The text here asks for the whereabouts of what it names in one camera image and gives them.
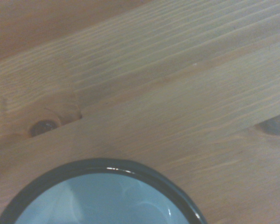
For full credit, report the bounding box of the blue enamel mug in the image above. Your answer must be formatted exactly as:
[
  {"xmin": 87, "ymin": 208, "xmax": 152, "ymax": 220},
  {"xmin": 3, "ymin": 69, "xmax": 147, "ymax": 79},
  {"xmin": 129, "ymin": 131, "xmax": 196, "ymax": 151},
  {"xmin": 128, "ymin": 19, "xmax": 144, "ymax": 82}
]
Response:
[{"xmin": 0, "ymin": 158, "xmax": 209, "ymax": 224}]

